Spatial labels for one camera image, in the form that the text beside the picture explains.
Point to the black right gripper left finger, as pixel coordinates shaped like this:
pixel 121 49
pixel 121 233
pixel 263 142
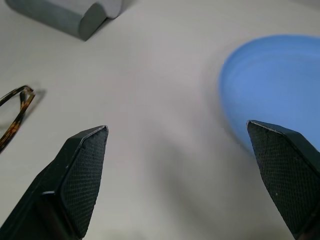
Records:
pixel 72 180

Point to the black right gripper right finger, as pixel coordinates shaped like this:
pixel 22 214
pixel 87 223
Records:
pixel 287 170

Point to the tortoiseshell eyeglasses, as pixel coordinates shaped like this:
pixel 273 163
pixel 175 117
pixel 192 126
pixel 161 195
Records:
pixel 17 117

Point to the blue plastic bowl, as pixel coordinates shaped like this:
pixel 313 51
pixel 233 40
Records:
pixel 272 82

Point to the grey glasses case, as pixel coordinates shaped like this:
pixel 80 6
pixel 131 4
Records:
pixel 67 15

